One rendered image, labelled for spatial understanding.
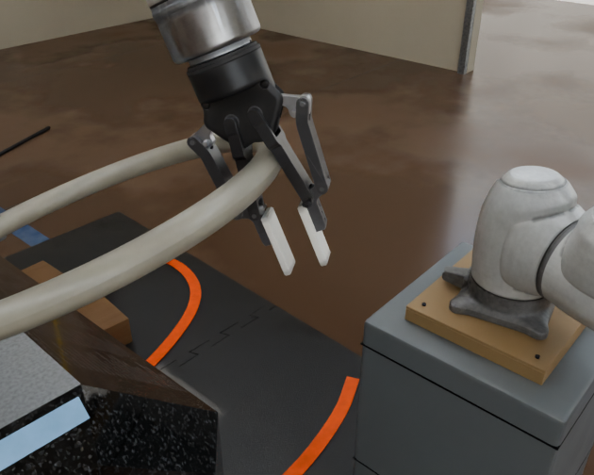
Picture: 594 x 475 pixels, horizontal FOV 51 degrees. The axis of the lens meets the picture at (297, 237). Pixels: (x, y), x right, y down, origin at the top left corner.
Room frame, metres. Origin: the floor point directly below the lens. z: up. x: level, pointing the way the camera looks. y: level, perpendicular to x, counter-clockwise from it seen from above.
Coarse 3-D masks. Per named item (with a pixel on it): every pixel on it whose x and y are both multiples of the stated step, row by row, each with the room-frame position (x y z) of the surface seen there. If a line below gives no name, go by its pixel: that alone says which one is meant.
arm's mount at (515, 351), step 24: (456, 264) 1.11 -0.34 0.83; (432, 288) 1.02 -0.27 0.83; (456, 288) 1.02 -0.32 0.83; (408, 312) 0.96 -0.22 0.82; (432, 312) 0.95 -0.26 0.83; (456, 336) 0.90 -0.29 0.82; (480, 336) 0.88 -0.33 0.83; (504, 336) 0.88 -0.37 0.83; (528, 336) 0.88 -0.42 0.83; (552, 336) 0.88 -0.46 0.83; (576, 336) 0.90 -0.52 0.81; (504, 360) 0.83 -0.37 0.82; (528, 360) 0.81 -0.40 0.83; (552, 360) 0.81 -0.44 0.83
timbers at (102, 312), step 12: (36, 264) 2.20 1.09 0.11; (48, 264) 2.20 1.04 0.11; (36, 276) 2.11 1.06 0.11; (48, 276) 2.11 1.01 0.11; (84, 312) 1.85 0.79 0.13; (96, 312) 1.85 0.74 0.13; (108, 312) 1.85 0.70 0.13; (120, 312) 1.85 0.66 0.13; (96, 324) 1.78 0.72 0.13; (108, 324) 1.78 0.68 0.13; (120, 324) 1.79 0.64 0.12; (120, 336) 1.78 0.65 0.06
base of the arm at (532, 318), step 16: (448, 272) 1.04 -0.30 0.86; (464, 272) 1.03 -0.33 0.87; (464, 288) 1.00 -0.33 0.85; (480, 288) 0.95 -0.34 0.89; (464, 304) 0.95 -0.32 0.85; (480, 304) 0.94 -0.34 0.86; (496, 304) 0.92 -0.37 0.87; (512, 304) 0.91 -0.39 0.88; (528, 304) 0.91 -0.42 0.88; (544, 304) 0.92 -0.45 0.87; (496, 320) 0.91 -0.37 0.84; (512, 320) 0.90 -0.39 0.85; (528, 320) 0.90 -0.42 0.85; (544, 320) 0.90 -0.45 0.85; (544, 336) 0.87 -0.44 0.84
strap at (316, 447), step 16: (192, 272) 2.26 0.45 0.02; (192, 288) 2.15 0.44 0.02; (192, 304) 2.04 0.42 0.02; (176, 336) 1.84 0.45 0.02; (160, 352) 1.75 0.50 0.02; (352, 384) 1.59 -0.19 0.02; (352, 400) 1.51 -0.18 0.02; (336, 416) 1.44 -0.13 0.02; (320, 432) 1.38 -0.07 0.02; (320, 448) 1.32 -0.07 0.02; (304, 464) 1.26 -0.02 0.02
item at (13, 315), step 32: (128, 160) 0.83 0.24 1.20; (160, 160) 0.82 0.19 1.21; (256, 160) 0.56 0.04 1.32; (64, 192) 0.80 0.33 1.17; (224, 192) 0.49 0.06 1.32; (256, 192) 0.51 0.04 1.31; (0, 224) 0.74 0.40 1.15; (160, 224) 0.45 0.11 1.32; (192, 224) 0.45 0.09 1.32; (224, 224) 0.47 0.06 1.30; (128, 256) 0.41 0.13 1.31; (160, 256) 0.42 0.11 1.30; (32, 288) 0.39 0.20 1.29; (64, 288) 0.39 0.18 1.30; (96, 288) 0.39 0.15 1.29; (0, 320) 0.37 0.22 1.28; (32, 320) 0.37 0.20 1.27
